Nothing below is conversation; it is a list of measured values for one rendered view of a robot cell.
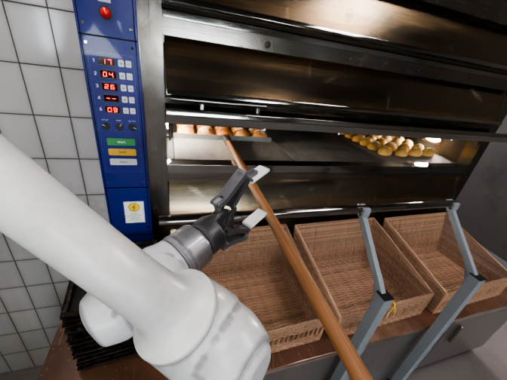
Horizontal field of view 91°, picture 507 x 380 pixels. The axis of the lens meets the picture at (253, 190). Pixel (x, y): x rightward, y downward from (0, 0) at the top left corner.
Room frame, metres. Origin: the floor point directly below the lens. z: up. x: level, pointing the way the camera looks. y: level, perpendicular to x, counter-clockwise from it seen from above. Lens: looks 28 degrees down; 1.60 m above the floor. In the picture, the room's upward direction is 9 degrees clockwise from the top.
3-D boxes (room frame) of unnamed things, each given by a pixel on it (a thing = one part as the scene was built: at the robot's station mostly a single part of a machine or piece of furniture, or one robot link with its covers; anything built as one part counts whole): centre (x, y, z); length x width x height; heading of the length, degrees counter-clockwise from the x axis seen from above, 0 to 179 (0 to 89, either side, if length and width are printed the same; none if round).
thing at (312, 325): (0.78, -0.03, 0.72); 0.56 x 0.49 x 0.28; 112
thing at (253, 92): (1.24, -0.48, 1.54); 1.79 x 0.11 x 0.19; 111
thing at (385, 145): (1.85, -0.86, 1.21); 0.61 x 0.48 x 0.06; 21
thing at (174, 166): (1.26, -0.47, 1.16); 1.80 x 0.06 x 0.04; 111
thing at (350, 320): (0.99, -0.59, 0.72); 0.56 x 0.49 x 0.28; 113
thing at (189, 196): (1.24, -0.48, 1.02); 1.79 x 0.11 x 0.19; 111
